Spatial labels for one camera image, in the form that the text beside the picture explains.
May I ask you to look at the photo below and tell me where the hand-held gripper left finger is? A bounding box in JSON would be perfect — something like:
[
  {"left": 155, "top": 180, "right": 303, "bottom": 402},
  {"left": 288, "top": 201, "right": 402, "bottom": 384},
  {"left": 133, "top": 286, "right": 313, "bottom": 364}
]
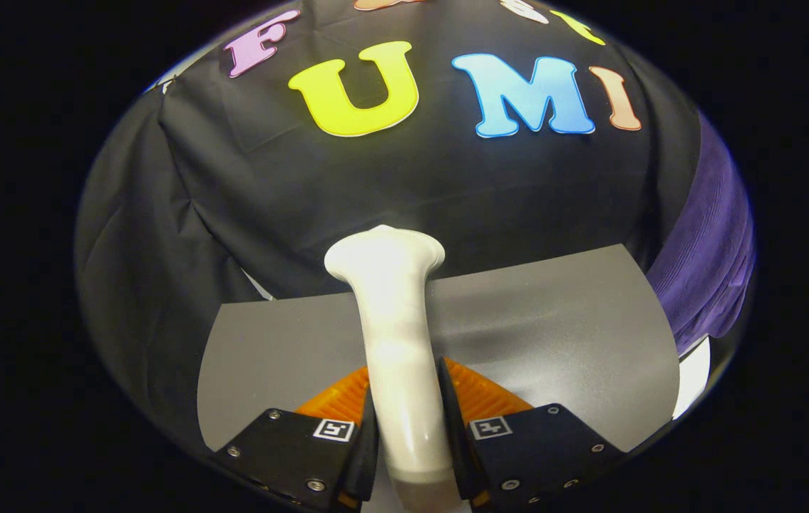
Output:
[{"left": 213, "top": 366, "right": 381, "bottom": 513}]

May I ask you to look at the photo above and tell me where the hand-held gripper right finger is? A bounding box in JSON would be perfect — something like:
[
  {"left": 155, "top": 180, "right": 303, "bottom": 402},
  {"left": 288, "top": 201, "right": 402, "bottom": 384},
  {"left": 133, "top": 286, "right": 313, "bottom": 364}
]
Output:
[{"left": 436, "top": 356, "right": 630, "bottom": 511}]

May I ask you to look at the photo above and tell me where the grey cabinet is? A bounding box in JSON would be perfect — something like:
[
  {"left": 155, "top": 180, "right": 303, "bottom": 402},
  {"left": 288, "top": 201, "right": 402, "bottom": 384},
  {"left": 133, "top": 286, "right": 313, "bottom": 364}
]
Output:
[{"left": 197, "top": 244, "right": 683, "bottom": 454}]

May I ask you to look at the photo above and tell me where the purple jacket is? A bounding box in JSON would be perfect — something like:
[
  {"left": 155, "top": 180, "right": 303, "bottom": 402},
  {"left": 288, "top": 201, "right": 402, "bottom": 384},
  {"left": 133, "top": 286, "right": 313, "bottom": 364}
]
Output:
[{"left": 645, "top": 113, "right": 758, "bottom": 357}]

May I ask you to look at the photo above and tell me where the white garment steamer head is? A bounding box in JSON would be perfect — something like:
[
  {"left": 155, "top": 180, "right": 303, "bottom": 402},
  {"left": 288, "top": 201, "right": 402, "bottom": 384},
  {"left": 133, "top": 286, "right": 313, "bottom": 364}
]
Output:
[{"left": 324, "top": 224, "right": 463, "bottom": 513}]

